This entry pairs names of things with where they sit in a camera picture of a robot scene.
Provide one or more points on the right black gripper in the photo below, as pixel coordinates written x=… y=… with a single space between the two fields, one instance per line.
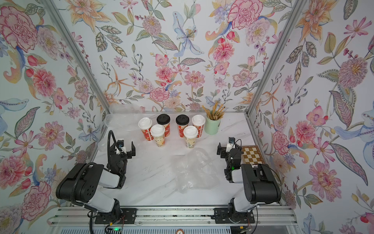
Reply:
x=222 y=150

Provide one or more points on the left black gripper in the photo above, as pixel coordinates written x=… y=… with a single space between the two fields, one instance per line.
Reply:
x=133 y=149

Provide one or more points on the cream cup white lid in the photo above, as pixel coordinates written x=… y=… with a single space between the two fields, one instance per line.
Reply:
x=158 y=133
x=190 y=135

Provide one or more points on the clear plastic carrier bag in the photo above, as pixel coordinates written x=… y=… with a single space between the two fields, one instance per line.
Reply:
x=194 y=171

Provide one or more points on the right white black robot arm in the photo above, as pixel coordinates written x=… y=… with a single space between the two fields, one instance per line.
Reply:
x=259 y=186

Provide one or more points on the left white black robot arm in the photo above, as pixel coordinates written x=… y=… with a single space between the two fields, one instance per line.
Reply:
x=80 y=186

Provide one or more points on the green straw holder cup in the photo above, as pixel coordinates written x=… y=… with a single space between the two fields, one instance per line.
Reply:
x=211 y=126

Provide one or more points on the wooden chessboard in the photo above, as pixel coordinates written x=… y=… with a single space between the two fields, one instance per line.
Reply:
x=252 y=155

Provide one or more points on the red cup white lid left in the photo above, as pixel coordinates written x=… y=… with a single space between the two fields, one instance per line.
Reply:
x=145 y=124

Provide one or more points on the red cup white lid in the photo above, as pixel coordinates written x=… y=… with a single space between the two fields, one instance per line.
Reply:
x=145 y=124
x=198 y=122

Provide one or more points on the red cup white lid right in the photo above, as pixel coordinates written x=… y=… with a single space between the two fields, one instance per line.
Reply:
x=198 y=122

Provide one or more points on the red cup black lid left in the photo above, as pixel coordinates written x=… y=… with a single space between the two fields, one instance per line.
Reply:
x=164 y=120

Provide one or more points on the red cup black lid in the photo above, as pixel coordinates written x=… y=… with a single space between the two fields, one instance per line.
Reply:
x=164 y=120
x=182 y=122

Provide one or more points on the red cup black lid right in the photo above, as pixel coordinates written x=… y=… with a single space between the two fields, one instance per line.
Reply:
x=182 y=122

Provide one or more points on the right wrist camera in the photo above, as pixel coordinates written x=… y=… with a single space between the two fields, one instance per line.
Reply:
x=231 y=144

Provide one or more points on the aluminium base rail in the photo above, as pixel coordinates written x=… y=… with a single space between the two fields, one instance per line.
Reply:
x=147 y=216

